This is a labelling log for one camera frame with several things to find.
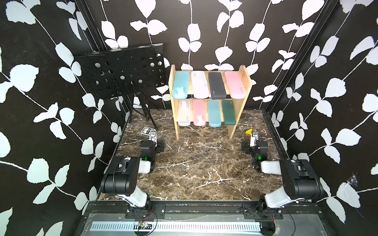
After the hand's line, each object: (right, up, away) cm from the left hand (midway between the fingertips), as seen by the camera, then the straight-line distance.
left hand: (154, 137), depth 95 cm
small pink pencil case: (+30, +17, -5) cm, 35 cm away
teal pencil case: (+39, +17, -3) cm, 43 cm away
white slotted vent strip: (+19, -41, -24) cm, 51 cm away
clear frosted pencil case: (+20, +16, -6) cm, 26 cm away
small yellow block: (+67, +3, +12) cm, 68 cm away
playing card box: (-8, +3, +10) cm, 13 cm away
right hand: (+63, 0, 0) cm, 63 cm away
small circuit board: (+1, -41, -24) cm, 47 cm away
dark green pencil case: (+48, +16, -4) cm, 51 cm away
